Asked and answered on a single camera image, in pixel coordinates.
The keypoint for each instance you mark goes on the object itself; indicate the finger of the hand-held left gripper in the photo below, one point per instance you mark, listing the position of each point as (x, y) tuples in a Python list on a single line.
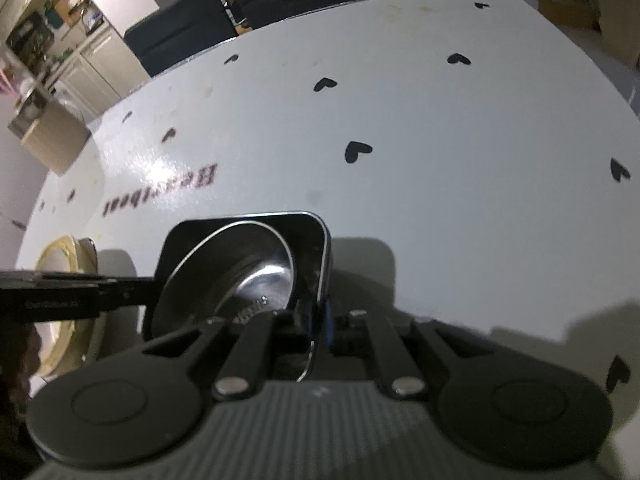
[(130, 294)]

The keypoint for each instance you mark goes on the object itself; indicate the square stainless steel container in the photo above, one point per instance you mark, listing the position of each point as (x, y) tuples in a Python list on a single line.
[(310, 250)]

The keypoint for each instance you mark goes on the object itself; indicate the round stainless steel bowl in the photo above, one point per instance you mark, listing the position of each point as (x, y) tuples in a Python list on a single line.
[(250, 270)]

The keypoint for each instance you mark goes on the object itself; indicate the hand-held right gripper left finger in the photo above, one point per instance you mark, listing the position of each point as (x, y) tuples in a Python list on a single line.
[(290, 330)]

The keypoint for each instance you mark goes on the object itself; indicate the white lower kitchen cabinet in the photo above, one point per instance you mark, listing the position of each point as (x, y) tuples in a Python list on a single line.
[(100, 75)]

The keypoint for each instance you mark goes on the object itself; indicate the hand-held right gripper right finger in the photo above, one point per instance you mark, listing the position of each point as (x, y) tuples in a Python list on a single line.
[(331, 327)]

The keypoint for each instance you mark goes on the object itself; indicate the beige kettle with steel lid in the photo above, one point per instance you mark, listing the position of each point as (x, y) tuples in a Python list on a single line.
[(55, 140)]

